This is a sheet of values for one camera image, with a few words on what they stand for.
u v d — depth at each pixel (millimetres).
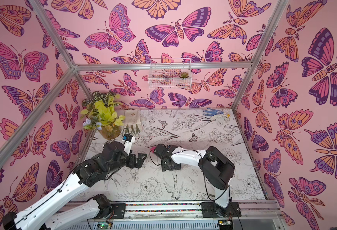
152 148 965
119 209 746
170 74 953
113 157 519
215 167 475
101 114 920
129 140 619
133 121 1121
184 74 922
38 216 398
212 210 731
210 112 1168
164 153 709
